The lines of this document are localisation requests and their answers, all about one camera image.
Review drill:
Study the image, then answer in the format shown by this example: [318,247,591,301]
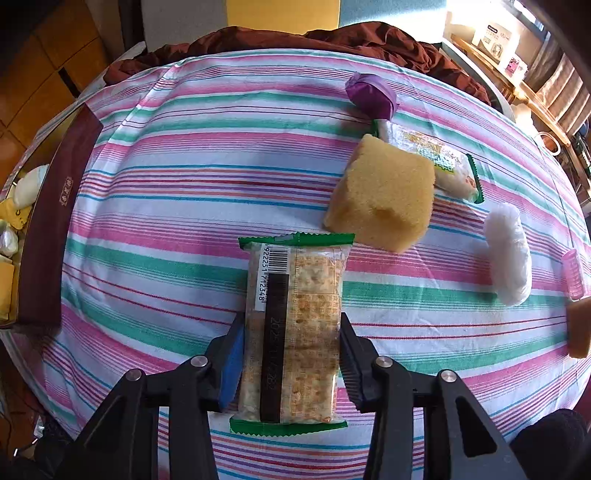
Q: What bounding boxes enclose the striped bed sheet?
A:
[0,48,591,480]

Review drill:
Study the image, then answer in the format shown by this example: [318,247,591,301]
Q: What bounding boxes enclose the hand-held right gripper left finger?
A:
[60,314,245,480]

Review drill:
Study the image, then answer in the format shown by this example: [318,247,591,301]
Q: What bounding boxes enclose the white plastic bag roll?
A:
[483,203,533,306]

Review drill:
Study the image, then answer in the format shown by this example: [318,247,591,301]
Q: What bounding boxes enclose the wooden cabinet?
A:
[0,0,148,195]

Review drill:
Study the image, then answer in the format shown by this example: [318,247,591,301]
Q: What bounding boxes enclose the grey bed frame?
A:
[441,39,515,121]

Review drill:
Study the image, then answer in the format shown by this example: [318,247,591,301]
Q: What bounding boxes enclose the wooden shelf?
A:
[450,14,591,185]

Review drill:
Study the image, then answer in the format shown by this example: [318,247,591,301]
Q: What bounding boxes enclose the dark cloth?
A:
[510,408,591,480]

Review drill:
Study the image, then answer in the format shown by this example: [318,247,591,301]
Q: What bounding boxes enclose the yellow sponge block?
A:
[322,134,437,254]

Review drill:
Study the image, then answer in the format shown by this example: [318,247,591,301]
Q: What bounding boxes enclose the rice cracker packet yellow label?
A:
[373,119,485,204]

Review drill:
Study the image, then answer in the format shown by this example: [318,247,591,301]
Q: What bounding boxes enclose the square cracker packet green ends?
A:
[229,232,356,437]

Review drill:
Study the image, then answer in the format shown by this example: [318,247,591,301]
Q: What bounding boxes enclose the maroon gift box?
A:
[0,102,105,329]

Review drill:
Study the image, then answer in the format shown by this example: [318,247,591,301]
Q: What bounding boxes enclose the grey yellow blue padded headboard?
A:
[129,0,451,51]

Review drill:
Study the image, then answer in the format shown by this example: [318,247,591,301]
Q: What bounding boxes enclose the white carton box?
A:
[472,23,514,63]

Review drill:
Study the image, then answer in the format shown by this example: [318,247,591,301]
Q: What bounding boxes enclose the maroon blanket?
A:
[104,25,492,104]

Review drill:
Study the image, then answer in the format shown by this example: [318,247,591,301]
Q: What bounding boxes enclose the small purple packet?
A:
[345,73,398,121]

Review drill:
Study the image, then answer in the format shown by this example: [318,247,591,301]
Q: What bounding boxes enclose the white mug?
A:
[538,131,563,156]

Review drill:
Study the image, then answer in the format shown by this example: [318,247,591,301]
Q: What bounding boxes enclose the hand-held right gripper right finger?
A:
[339,313,527,480]

